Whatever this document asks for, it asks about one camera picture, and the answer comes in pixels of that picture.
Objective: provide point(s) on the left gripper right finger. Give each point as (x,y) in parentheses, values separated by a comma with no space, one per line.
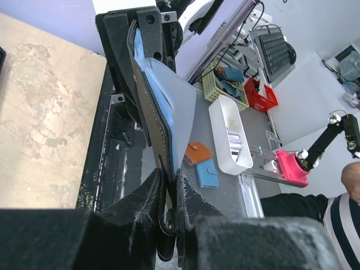
(208,240)

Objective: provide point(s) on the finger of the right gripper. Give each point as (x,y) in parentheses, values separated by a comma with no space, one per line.
(158,33)
(113,30)

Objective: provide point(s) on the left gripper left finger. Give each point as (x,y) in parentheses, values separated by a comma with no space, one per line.
(123,236)

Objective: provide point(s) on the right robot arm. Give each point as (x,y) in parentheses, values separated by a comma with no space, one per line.
(192,16)

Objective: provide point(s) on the blue leather card holder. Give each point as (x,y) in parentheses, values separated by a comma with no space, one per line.
(207,174)

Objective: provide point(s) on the brown leather card holder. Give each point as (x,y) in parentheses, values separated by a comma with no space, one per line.
(197,152)

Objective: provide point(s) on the white plastic tray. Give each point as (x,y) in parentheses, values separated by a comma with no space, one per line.
(231,145)

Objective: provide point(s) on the yellow perforated basket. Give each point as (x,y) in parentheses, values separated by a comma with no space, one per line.
(214,86)

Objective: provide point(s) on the pink base small robot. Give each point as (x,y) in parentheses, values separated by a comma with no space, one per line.
(295,166)

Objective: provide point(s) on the black computer keyboard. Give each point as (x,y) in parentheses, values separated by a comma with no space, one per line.
(274,54)

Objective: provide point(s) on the red plastic basket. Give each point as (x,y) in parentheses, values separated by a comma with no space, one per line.
(257,101)

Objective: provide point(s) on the person in striped shirt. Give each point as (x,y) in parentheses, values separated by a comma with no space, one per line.
(339,215)

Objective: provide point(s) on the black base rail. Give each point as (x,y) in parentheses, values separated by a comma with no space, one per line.
(118,159)

